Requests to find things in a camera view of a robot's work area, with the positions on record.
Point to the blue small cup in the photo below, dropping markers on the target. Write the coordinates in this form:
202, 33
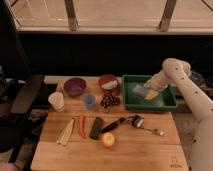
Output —
89, 101

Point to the black remote control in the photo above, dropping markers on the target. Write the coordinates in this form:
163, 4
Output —
96, 128

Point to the green plastic tray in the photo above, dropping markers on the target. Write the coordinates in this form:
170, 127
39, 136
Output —
164, 101

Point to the white plastic cup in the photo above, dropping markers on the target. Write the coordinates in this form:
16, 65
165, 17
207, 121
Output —
56, 100

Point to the grey round dish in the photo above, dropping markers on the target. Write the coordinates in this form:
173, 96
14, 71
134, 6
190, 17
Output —
197, 79

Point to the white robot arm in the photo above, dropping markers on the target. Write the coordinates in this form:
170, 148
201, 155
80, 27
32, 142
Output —
177, 71

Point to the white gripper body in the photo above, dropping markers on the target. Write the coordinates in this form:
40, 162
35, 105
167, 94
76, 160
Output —
159, 81

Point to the orange carrot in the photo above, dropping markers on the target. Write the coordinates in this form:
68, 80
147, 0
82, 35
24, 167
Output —
81, 121

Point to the yellow red apple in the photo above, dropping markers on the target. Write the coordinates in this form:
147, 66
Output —
108, 140

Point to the black white small object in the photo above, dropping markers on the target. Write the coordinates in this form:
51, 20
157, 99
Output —
137, 121

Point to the dark purple grapes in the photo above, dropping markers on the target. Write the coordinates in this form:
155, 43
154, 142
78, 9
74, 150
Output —
109, 100

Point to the blue sponge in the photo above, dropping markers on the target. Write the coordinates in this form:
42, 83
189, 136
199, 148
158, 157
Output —
140, 90

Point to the purple bowl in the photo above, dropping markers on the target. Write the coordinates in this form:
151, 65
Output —
74, 87

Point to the metal spoon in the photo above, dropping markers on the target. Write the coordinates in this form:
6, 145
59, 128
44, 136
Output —
154, 131

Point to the red bowl with white item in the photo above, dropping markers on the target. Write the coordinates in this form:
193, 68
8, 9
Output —
108, 83

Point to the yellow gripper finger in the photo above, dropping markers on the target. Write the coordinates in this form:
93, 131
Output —
147, 86
151, 95

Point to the black chair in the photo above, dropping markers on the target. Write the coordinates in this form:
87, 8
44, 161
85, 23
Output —
19, 88

